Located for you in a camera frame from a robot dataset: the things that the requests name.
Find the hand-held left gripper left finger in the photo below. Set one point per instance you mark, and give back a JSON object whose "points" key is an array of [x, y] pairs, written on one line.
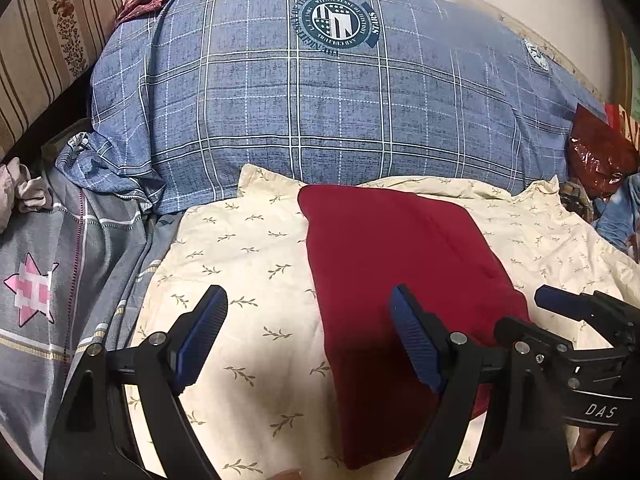
{"points": [[201, 340]]}

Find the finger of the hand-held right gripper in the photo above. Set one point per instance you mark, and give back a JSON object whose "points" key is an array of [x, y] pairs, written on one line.
{"points": [[555, 300], [542, 337]]}

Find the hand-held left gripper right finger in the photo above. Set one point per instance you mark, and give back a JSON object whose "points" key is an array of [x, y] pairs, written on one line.
{"points": [[415, 340]]}

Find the dark red garment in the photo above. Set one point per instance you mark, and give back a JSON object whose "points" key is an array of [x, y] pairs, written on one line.
{"points": [[390, 260]]}

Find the person's right hand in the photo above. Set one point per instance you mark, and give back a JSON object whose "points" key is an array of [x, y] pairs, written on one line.
{"points": [[590, 447]]}

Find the cream leaf-print cloth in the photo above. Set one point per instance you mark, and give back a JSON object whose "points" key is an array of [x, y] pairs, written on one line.
{"points": [[240, 260]]}

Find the light blue jeans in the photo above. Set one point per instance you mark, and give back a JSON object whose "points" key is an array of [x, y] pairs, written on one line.
{"points": [[620, 210]]}

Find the red plastic bag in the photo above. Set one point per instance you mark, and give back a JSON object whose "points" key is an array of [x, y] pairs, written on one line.
{"points": [[600, 150]]}

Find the grey star-print bedsheet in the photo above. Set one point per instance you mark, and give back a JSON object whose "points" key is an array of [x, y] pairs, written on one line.
{"points": [[75, 240]]}

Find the beige crumpled cloth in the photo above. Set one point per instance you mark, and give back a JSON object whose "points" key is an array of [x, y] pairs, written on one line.
{"points": [[25, 190]]}

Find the blue plaid pillow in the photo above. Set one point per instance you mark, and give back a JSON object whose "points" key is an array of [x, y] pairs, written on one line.
{"points": [[300, 110]]}

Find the striped floral cushion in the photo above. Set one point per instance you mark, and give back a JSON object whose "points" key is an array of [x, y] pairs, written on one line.
{"points": [[45, 50]]}

